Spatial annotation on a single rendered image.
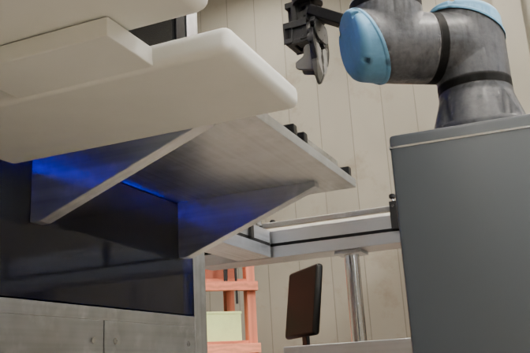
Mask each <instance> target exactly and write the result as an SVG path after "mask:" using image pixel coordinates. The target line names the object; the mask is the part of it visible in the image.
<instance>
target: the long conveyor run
mask: <svg viewBox="0 0 530 353"><path fill-rule="evenodd" d="M394 198H396V197H395V194H389V199H391V201H390V202H389V206H384V207H377V208H371V209H366V210H355V211H349V212H344V213H338V214H327V215H321V216H315V217H305V218H299V219H293V220H288V221H276V222H275V220H270V223H265V224H262V223H261V226H259V227H261V228H264V229H267V230H269V233H270V242H271V257H270V258H259V259H253V260H246V261H239V262H238V261H234V260H232V259H228V258H223V257H220V256H217V255H212V254H208V253H205V252H204V259H205V269H208V270H221V269H233V268H240V267H247V266H260V265H266V264H273V263H280V262H293V261H300V260H307V259H314V258H326V257H334V256H337V255H335V254H334V252H335V251H343V250H351V249H357V248H361V249H363V250H365V251H367V252H373V251H386V250H393V249H400V248H401V240H400V232H399V225H398V212H397V203H396V201H394Z"/></svg>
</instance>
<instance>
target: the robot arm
mask: <svg viewBox="0 0 530 353"><path fill-rule="evenodd" d="M322 5H323V0H291V2H289V3H286V4H285V10H286V11H287V12H288V18H289V22H288V23H285V24H283V36H284V45H287V47H288V48H290V49H291V50H292V51H294V52H295V53H296V54H297V55H299V54H304V55H303V57H302V58H301V59H299V60H298V61H297V62H296V68H297V69H298V70H302V73H303V74H304V75H315V78H316V81H317V83H318V84H321V83H322V82H323V79H324V77H325V75H326V73H327V67H328V65H329V58H330V52H329V46H328V34H327V29H326V27H325V26H324V25H325V24H329V25H331V26H334V27H336V28H339V31H340V35H339V47H340V53H341V56H342V62H343V65H344V66H345V70H346V71H347V73H348V74H349V75H350V76H351V77H352V78H353V79H354V80H356V81H358V82H361V83H372V84H377V85H383V84H431V85H436V86H437V89H438V96H439V109H438V113H437V117H436V122H435V129H436V128H445V127H450V126H455V125H460V124H470V123H475V122H480V121H489V120H494V119H499V118H504V117H513V116H518V115H524V114H526V113H525V111H524V109H523V107H522V106H521V104H520V102H519V100H518V99H517V96H516V95H515V93H514V90H513V82H512V76H511V72H510V66H509V58H508V53H507V47H506V31H505V29H504V27H503V26H502V19H501V16H500V14H499V12H498V11H497V9H496V8H495V7H494V6H492V5H490V4H489V3H487V2H484V1H480V0H454V2H451V1H445V2H442V3H440V4H438V5H436V6H435V7H434V8H433V9H432V10H431V11H430V12H424V11H423V7H422V0H352V1H351V2H350V4H349V9H348V10H346V11H345V12H344V13H339V12H336V11H333V10H330V9H326V8H323V7H322Z"/></svg>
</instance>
